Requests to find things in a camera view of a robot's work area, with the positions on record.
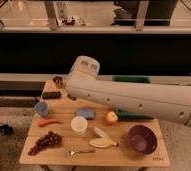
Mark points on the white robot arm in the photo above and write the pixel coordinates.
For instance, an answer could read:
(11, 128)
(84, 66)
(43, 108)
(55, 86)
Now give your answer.
(166, 102)

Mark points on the small metal cup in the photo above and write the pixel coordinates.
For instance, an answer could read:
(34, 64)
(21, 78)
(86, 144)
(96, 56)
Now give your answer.
(58, 80)

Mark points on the white paper cup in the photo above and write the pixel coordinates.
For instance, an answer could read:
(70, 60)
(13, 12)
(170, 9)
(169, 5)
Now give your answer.
(79, 125)

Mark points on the blue cup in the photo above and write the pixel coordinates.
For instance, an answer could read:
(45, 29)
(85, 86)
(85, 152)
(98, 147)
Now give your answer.
(42, 109)

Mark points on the blue sponge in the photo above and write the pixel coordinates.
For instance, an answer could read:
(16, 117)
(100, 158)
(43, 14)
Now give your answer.
(87, 113)

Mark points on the orange apple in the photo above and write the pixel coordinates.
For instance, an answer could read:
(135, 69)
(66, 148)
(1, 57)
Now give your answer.
(111, 117)

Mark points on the green plastic tray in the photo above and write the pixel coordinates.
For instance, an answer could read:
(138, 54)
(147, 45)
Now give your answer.
(126, 115)

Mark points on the black rectangular block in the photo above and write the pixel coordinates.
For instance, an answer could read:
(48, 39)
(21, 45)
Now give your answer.
(51, 95)

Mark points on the wooden table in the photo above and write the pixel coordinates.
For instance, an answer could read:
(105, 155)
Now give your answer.
(123, 155)

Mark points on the beige banana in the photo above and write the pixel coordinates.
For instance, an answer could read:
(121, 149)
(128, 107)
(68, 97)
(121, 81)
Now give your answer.
(103, 140)

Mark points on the orange carrot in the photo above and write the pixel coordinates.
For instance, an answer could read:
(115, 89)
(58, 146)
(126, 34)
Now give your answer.
(45, 122)

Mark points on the purple grape bunch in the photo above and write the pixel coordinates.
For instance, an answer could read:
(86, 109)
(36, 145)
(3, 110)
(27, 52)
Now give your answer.
(49, 140)

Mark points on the purple bowl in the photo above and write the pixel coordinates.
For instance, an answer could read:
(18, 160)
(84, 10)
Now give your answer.
(142, 139)

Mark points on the metal spoon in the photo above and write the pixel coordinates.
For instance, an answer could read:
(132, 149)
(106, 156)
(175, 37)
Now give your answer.
(73, 152)

